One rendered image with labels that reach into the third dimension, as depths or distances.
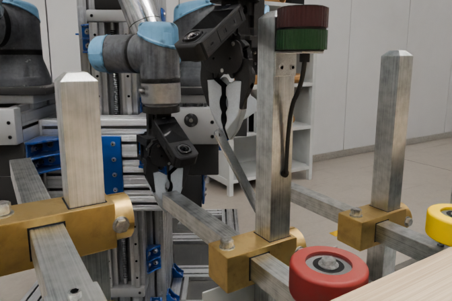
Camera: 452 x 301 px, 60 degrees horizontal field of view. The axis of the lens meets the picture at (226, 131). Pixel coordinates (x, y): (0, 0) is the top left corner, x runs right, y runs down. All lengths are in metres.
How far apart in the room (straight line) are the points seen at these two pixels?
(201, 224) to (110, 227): 0.24
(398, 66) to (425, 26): 4.96
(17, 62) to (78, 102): 0.83
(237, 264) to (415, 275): 0.21
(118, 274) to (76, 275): 1.13
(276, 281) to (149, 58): 0.44
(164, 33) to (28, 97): 0.55
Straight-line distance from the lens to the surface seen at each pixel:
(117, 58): 0.78
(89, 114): 0.40
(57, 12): 3.09
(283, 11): 0.47
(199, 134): 0.97
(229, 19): 0.54
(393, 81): 0.69
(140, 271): 1.42
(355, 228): 0.68
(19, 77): 1.21
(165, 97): 0.73
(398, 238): 0.68
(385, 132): 0.70
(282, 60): 0.51
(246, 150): 3.77
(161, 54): 0.73
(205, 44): 0.50
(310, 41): 0.46
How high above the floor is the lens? 1.12
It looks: 11 degrees down
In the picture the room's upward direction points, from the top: straight up
